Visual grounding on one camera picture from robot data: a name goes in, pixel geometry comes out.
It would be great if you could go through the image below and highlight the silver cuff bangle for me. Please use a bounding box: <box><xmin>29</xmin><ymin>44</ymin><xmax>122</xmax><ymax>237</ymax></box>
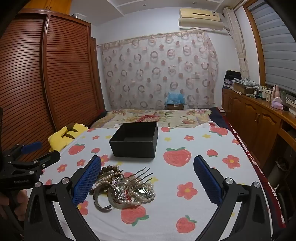
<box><xmin>93</xmin><ymin>185</ymin><xmax>114</xmax><ymax>212</ymax></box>

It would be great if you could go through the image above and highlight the wooden sideboard cabinet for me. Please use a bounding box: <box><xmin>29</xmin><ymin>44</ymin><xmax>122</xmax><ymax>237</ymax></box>
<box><xmin>221</xmin><ymin>86</ymin><xmax>296</xmax><ymax>177</ymax></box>

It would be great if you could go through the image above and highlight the wall air conditioner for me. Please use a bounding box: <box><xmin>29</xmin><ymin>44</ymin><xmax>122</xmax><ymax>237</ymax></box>
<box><xmin>178</xmin><ymin>8</ymin><xmax>225</xmax><ymax>31</ymax></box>

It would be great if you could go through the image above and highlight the black box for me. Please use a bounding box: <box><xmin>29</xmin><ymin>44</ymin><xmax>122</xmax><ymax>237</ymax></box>
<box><xmin>109</xmin><ymin>121</ymin><xmax>159</xmax><ymax>159</ymax></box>

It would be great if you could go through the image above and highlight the white pearl necklace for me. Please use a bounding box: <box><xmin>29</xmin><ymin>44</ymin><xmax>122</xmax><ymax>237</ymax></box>
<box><xmin>95</xmin><ymin>170</ymin><xmax>156</xmax><ymax>206</ymax></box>

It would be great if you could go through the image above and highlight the yellow plush toy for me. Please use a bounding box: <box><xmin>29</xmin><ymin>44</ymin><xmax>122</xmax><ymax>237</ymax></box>
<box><xmin>48</xmin><ymin>123</ymin><xmax>89</xmax><ymax>154</ymax></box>

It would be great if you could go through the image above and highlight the person's left hand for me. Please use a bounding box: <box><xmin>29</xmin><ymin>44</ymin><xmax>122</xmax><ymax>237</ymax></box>
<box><xmin>0</xmin><ymin>189</ymin><xmax>29</xmax><ymax>223</ymax></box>

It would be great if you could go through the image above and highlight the cardboard tray with cloth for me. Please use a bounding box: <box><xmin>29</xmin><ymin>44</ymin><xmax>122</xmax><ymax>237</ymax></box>
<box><xmin>232</xmin><ymin>78</ymin><xmax>258</xmax><ymax>95</ymax></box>

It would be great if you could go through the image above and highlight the grey window blind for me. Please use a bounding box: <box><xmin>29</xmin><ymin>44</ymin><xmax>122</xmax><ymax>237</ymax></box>
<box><xmin>248</xmin><ymin>0</ymin><xmax>296</xmax><ymax>96</ymax></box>

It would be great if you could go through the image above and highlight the stack of folded clothes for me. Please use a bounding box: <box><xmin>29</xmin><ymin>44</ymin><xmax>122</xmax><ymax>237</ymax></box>
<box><xmin>223</xmin><ymin>70</ymin><xmax>242</xmax><ymax>89</ymax></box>

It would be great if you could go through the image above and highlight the row of cosmetic bottles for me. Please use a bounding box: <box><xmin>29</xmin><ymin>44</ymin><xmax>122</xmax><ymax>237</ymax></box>
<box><xmin>253</xmin><ymin>85</ymin><xmax>272</xmax><ymax>101</ymax></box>

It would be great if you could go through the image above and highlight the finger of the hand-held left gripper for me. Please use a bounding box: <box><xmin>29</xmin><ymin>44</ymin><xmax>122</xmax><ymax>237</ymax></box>
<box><xmin>2</xmin><ymin>142</ymin><xmax>42</xmax><ymax>161</ymax></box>
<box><xmin>9</xmin><ymin>150</ymin><xmax>61</xmax><ymax>173</ymax></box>

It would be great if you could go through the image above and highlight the small cardboard box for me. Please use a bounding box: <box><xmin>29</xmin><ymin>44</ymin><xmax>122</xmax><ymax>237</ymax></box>
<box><xmin>166</xmin><ymin>103</ymin><xmax>184</xmax><ymax>111</ymax></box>

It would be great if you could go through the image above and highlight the pink tissue pack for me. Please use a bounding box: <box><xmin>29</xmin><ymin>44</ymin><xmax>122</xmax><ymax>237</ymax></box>
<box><xmin>270</xmin><ymin>97</ymin><xmax>284</xmax><ymax>110</ymax></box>

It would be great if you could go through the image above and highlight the blue plastic bag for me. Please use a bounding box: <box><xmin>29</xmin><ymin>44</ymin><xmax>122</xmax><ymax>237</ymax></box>
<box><xmin>165</xmin><ymin>91</ymin><xmax>185</xmax><ymax>105</ymax></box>

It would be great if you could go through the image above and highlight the wooden slatted wardrobe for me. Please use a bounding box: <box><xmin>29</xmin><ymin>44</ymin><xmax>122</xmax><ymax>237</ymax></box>
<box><xmin>0</xmin><ymin>9</ymin><xmax>106</xmax><ymax>186</ymax></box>

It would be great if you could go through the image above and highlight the silver pearl hair comb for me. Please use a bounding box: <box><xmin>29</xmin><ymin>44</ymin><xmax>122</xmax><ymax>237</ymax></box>
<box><xmin>114</xmin><ymin>167</ymin><xmax>155</xmax><ymax>194</ymax></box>

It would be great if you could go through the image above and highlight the circle pattern sheer curtain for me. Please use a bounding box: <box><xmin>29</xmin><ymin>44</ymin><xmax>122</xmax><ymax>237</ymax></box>
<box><xmin>100</xmin><ymin>31</ymin><xmax>219</xmax><ymax>111</ymax></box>

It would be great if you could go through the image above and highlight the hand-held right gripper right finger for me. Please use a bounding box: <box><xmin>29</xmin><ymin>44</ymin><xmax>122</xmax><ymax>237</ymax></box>
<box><xmin>193</xmin><ymin>155</ymin><xmax>271</xmax><ymax>241</ymax></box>

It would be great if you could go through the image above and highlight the tied beige drape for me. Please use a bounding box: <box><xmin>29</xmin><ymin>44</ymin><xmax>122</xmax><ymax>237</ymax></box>
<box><xmin>223</xmin><ymin>7</ymin><xmax>249</xmax><ymax>80</ymax></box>

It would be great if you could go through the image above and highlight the floral bed sheet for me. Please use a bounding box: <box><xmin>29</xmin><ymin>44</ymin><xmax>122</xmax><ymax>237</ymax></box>
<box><xmin>89</xmin><ymin>108</ymin><xmax>212</xmax><ymax>129</ymax></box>

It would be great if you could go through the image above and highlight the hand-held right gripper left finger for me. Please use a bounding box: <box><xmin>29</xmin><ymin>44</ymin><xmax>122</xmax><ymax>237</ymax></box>
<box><xmin>24</xmin><ymin>155</ymin><xmax>102</xmax><ymax>241</ymax></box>

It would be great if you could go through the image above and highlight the wooden bead bracelet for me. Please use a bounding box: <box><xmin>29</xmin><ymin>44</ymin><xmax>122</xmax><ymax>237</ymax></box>
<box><xmin>89</xmin><ymin>164</ymin><xmax>124</xmax><ymax>195</ymax></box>

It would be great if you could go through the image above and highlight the strawberry print white blanket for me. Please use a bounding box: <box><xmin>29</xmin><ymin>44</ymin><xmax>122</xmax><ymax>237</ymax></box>
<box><xmin>30</xmin><ymin>126</ymin><xmax>278</xmax><ymax>241</ymax></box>

